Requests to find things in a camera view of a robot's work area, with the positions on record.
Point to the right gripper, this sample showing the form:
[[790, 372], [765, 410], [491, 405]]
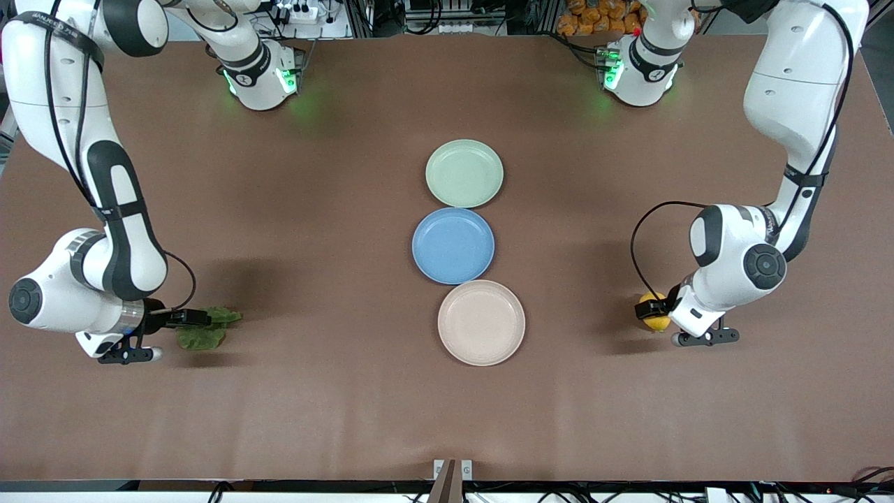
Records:
[[162, 320]]

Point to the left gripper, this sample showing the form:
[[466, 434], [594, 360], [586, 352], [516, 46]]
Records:
[[672, 297]]

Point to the yellow lemon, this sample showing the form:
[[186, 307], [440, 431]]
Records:
[[656, 324]]

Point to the green lettuce leaf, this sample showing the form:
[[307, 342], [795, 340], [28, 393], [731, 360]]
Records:
[[202, 339]]

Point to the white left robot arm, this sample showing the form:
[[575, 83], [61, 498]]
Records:
[[789, 84]]

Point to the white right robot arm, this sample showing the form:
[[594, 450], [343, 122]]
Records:
[[126, 258]]

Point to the beige round plate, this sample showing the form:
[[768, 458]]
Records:
[[482, 325]]

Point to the white adapter box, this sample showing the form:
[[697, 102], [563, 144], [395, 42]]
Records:
[[717, 496]]

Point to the blue round plate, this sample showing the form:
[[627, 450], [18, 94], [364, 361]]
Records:
[[452, 246]]

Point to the light green round plate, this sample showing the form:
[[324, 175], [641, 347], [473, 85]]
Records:
[[464, 173]]

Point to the bag of oranges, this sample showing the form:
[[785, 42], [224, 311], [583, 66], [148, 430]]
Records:
[[587, 17]]

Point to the white power strip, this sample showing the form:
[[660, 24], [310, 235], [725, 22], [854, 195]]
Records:
[[297, 12]]

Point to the black equipment rack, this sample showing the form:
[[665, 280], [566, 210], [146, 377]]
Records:
[[454, 14]]

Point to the silver metal bracket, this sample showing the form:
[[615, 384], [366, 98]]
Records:
[[465, 469]]

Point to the aluminium profile frame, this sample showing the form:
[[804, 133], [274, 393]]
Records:
[[5, 133]]

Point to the brown tapered post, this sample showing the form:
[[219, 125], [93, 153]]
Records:
[[445, 485]]

